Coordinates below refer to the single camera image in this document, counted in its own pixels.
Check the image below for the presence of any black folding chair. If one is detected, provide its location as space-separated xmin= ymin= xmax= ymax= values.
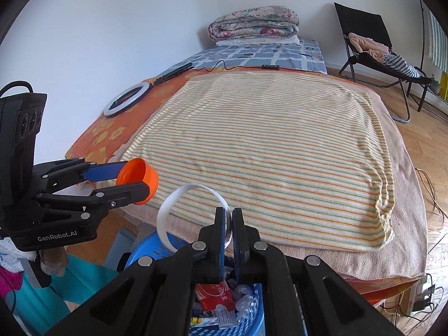
xmin=333 ymin=2 xmax=433 ymax=124

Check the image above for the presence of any orange plastic cap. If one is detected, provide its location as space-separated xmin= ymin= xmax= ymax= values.
xmin=115 ymin=157 xmax=159 ymax=206

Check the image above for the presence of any orange floral bed sheet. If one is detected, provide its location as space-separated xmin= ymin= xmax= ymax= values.
xmin=65 ymin=66 xmax=421 ymax=306

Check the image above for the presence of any red cardboard box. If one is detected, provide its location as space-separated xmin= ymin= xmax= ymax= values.
xmin=195 ymin=282 xmax=234 ymax=314

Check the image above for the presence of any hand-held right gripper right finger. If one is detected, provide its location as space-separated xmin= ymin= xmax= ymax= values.
xmin=233 ymin=208 xmax=403 ymax=336

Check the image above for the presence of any striped garment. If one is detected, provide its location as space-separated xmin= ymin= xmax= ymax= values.
xmin=383 ymin=52 xmax=423 ymax=79

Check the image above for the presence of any person's left hand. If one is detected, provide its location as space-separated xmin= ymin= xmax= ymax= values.
xmin=0 ymin=241 xmax=69 ymax=277

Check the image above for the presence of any person's leg in teal pants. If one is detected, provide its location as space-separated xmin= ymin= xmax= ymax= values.
xmin=10 ymin=252 xmax=120 ymax=335

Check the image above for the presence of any white rubber band ring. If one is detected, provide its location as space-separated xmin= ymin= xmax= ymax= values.
xmin=157 ymin=183 xmax=234 ymax=254

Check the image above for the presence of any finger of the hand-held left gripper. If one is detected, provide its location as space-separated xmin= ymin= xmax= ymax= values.
xmin=36 ymin=181 xmax=152 ymax=218
xmin=32 ymin=158 xmax=131 ymax=194

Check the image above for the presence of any striped curtain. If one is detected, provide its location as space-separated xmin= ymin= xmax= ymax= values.
xmin=428 ymin=6 xmax=448 ymax=73

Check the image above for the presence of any striped cream blanket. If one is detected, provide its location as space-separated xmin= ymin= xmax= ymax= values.
xmin=121 ymin=72 xmax=396 ymax=253

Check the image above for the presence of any black folded tripod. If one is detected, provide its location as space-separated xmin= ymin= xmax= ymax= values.
xmin=151 ymin=62 xmax=194 ymax=85

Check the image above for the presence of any folded floral quilt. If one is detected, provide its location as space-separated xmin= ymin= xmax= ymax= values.
xmin=208 ymin=5 xmax=301 ymax=41

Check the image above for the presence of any blue plaid bed sheet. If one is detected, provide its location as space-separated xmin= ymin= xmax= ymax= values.
xmin=178 ymin=38 xmax=328 ymax=75

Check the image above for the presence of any thin black cable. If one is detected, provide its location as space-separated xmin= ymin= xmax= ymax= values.
xmin=191 ymin=59 xmax=264 ymax=71

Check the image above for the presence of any white ring light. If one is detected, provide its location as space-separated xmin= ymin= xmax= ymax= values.
xmin=104 ymin=81 xmax=151 ymax=118

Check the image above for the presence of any beige blanket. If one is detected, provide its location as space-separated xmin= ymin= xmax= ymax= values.
xmin=124 ymin=70 xmax=428 ymax=281

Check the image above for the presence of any white power strip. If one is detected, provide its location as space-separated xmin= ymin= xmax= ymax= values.
xmin=411 ymin=274 xmax=437 ymax=313

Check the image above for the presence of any beige garment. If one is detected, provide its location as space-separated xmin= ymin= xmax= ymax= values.
xmin=347 ymin=32 xmax=391 ymax=60

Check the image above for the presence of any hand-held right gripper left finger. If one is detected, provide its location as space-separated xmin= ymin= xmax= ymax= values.
xmin=44 ymin=207 xmax=225 ymax=336

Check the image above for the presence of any blue plastic basket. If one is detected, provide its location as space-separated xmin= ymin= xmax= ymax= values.
xmin=124 ymin=233 xmax=265 ymax=336

